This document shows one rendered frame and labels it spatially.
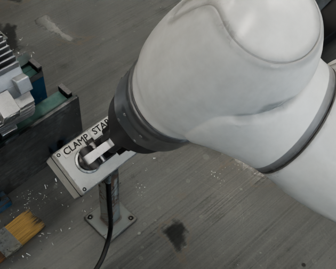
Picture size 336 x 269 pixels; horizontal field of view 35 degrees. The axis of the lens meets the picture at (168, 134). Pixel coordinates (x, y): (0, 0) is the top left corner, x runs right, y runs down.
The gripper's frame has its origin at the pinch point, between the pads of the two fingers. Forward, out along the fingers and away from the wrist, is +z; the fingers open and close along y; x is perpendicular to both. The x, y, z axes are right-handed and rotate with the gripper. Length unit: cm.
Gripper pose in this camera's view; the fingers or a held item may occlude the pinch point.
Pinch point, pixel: (97, 152)
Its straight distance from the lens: 71.2
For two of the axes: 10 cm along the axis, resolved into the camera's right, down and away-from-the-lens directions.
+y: -7.0, 5.5, -4.6
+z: -3.9, 2.4, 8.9
